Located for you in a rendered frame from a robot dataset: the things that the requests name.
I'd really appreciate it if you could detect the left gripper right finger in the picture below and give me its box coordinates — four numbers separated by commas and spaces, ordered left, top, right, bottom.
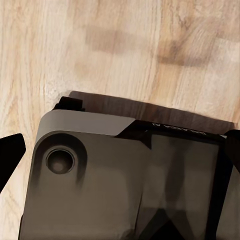
224, 132, 240, 173

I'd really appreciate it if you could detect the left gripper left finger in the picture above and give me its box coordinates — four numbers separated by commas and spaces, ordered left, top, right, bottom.
0, 133, 26, 193

